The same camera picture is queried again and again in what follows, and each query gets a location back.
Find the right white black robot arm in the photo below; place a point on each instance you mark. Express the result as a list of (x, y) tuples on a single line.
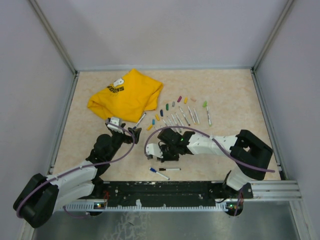
[(251, 155)]

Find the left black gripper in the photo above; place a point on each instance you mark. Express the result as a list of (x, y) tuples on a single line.
[(136, 133)]

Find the yellow printed t-shirt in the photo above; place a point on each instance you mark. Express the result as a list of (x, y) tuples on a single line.
[(127, 97)]

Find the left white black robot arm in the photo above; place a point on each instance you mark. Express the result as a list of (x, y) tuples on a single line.
[(43, 195)]

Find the blue cap whiteboard marker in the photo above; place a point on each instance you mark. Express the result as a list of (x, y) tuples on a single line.
[(158, 173)]

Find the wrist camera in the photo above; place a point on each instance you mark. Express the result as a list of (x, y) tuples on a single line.
[(153, 150), (114, 124)]

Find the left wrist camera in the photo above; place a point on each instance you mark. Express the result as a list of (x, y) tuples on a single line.
[(114, 124)]

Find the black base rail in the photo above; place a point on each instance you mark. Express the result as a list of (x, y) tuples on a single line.
[(166, 194)]

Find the yellow cap rainbow marker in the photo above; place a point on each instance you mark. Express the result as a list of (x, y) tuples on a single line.
[(191, 114)]

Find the black cap marker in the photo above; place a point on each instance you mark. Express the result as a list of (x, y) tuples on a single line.
[(162, 169)]

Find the lime green cap marker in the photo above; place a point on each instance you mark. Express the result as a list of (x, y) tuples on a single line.
[(208, 116)]

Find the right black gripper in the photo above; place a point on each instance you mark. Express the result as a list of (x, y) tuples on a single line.
[(165, 158)]

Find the grey cap marker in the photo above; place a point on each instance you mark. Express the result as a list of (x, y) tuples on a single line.
[(179, 119)]

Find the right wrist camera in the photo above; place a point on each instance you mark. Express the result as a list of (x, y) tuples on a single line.
[(153, 150)]

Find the navy cap white marker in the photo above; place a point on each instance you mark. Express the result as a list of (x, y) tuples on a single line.
[(140, 120)]

